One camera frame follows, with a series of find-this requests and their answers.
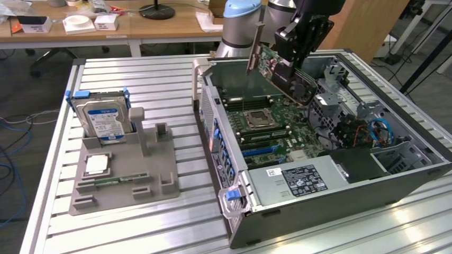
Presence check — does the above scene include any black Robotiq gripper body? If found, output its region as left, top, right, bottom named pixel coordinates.
left=292, top=0, right=346, bottom=52

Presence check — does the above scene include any Nvidia graphics card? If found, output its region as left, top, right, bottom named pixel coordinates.
left=244, top=22, right=318, bottom=108

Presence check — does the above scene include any wooden cabinet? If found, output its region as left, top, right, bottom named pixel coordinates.
left=318, top=0, right=412, bottom=64

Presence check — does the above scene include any black RAM slot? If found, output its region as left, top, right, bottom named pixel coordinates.
left=239, top=131, right=290, bottom=141
left=227, top=101, right=272, bottom=108
left=224, top=96, right=270, bottom=104
left=240, top=134, right=291, bottom=144
left=228, top=103, right=274, bottom=111
left=226, top=98, right=271, bottom=106
left=235, top=126, right=287, bottom=135
left=236, top=129, right=288, bottom=138

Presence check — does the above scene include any white paper stack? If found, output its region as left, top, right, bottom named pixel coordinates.
left=196, top=12, right=224, bottom=33

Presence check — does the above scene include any brown cardboard box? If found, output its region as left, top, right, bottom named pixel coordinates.
left=208, top=0, right=227, bottom=19

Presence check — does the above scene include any metal CPU socket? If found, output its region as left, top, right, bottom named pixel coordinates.
left=243, top=109, right=276, bottom=131

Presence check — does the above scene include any black slanted pole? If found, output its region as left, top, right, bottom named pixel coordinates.
left=399, top=7, right=452, bottom=95

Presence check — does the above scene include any green motherboard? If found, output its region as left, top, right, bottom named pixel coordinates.
left=219, top=94, right=331, bottom=170

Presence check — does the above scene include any black expansion slot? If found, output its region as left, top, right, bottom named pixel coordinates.
left=240, top=140, right=276, bottom=149

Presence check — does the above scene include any blue expansion slot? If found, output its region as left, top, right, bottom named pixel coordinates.
left=242, top=146, right=280, bottom=157

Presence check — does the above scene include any black round lamp base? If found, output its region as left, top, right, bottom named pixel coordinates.
left=139, top=0, right=176, bottom=20

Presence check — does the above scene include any silver chipset heatsink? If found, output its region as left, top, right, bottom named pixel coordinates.
left=288, top=150, right=312, bottom=161

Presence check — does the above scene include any small white box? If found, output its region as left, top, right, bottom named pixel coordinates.
left=94, top=13, right=120, bottom=32

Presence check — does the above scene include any grey power supply unit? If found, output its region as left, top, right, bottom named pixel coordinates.
left=247, top=155, right=351, bottom=207

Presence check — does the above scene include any blue case latch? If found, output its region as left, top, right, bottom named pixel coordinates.
left=224, top=189, right=242, bottom=203

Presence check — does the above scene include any hard disk in blue caddy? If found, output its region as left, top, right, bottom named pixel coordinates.
left=64, top=86, right=138, bottom=146

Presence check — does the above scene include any grey parts rack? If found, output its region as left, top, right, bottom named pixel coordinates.
left=68, top=106, right=182, bottom=217

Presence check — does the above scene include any open grey PC case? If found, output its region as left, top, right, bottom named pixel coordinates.
left=192, top=48, right=448, bottom=250

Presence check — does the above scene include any black office chair base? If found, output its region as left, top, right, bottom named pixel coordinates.
left=28, top=47, right=79, bottom=78

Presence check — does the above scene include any wooden desk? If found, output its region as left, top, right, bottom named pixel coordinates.
left=0, top=0, right=324, bottom=50

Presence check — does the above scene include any silver CPU chip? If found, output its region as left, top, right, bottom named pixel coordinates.
left=86, top=155, right=111, bottom=175

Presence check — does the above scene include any green RAM stick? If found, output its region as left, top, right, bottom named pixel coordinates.
left=78, top=173, right=148, bottom=187

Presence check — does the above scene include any white box with black top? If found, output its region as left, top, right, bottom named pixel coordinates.
left=18, top=15, right=54, bottom=34

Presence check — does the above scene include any blue data wire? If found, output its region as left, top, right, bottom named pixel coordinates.
left=367, top=118, right=396, bottom=147

